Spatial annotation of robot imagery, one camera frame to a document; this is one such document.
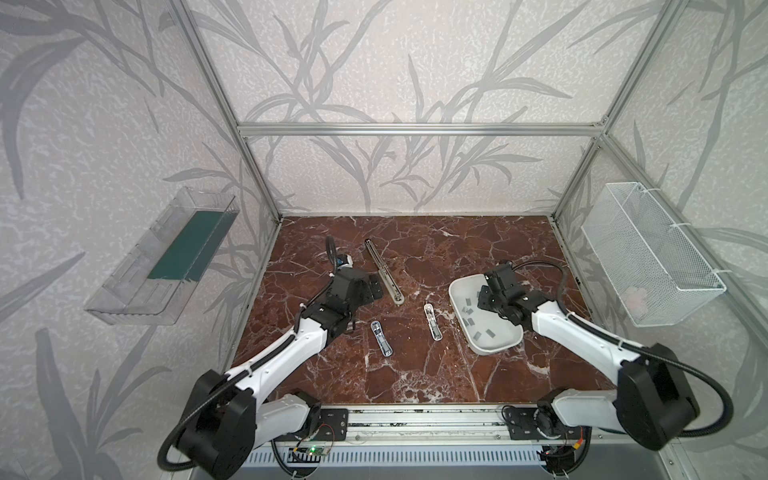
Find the blue mini stapler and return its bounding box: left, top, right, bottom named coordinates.
left=371, top=321, right=393, bottom=357

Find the white mini stapler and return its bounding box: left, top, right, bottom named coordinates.
left=423, top=303, right=443, bottom=341

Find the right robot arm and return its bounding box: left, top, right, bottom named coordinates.
left=479, top=262, right=735, bottom=451

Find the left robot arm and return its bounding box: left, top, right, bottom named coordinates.
left=157, top=266, right=383, bottom=479

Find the white plastic tray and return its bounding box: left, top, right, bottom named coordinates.
left=449, top=274, right=524, bottom=356

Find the pink object in basket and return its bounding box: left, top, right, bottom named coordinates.
left=621, top=287, right=648, bottom=317

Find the green circuit board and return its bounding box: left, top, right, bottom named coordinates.
left=290, top=445, right=332, bottom=463

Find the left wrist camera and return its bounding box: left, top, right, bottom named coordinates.
left=336, top=254, right=353, bottom=270

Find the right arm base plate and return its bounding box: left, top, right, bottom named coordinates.
left=501, top=405, right=582, bottom=443

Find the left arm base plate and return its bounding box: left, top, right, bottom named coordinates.
left=293, top=408, right=350, bottom=442

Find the aluminium front rail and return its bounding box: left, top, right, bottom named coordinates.
left=173, top=403, right=661, bottom=446

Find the white wire mesh basket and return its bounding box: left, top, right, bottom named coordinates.
left=582, top=182, right=727, bottom=327

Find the white slotted cable duct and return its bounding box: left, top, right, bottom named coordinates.
left=279, top=445, right=544, bottom=468

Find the clear acrylic wall shelf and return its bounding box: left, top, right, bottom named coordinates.
left=85, top=187, right=240, bottom=326

